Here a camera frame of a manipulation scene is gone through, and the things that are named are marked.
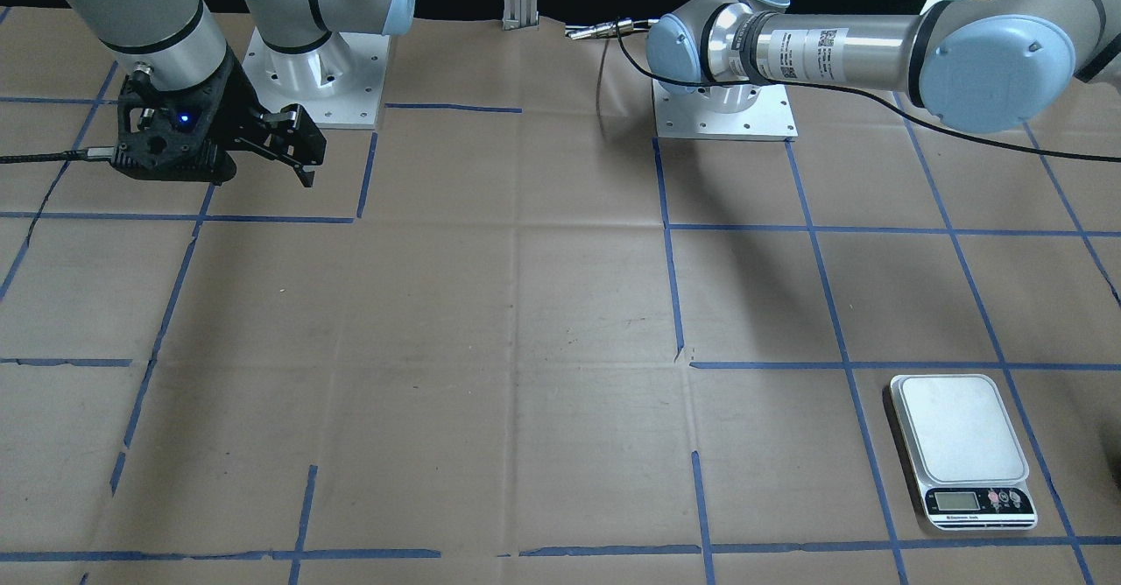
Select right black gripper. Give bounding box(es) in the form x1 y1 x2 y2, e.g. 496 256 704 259
209 52 326 187

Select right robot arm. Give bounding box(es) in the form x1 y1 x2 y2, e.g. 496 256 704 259
67 0 416 187

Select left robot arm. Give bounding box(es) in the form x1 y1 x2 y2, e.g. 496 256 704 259
645 0 1118 133

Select silver kitchen scale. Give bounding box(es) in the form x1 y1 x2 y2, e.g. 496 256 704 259
888 373 1040 532

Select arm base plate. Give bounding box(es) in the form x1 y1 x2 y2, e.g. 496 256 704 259
242 30 393 130
652 80 800 142

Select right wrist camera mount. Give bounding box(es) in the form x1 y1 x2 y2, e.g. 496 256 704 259
109 69 237 186

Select black braided cable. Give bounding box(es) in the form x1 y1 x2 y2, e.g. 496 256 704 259
0 149 115 167

